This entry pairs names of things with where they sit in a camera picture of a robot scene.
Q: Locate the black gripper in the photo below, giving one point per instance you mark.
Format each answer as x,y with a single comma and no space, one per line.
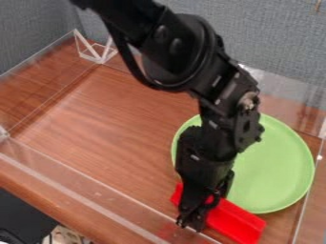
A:
204,156

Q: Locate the red rectangular block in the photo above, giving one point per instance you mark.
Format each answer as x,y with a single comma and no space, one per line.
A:
234,223

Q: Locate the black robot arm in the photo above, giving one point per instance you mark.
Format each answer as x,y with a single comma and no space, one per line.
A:
175,54

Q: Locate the green round plate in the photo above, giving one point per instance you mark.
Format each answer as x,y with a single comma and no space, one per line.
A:
274,171

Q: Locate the white power strip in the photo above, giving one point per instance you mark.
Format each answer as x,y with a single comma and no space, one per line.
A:
62,235

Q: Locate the black box under table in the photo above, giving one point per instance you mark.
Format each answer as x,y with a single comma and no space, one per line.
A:
24,225

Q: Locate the clear acrylic enclosure wall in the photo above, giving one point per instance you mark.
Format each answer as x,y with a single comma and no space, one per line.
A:
85,149

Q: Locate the clear acrylic corner bracket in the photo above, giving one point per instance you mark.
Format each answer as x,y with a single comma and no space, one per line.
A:
92,51

